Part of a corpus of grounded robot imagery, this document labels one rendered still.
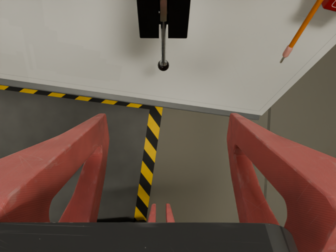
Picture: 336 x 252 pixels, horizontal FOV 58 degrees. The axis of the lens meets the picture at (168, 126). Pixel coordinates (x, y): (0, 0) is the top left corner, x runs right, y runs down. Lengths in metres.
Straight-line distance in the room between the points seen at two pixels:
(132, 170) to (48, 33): 1.09
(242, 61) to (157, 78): 0.13
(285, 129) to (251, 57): 1.24
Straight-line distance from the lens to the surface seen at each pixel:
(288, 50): 0.29
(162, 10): 0.26
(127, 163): 1.43
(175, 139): 1.44
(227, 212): 1.65
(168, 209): 0.28
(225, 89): 0.50
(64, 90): 0.52
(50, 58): 0.46
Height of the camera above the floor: 1.38
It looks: 75 degrees down
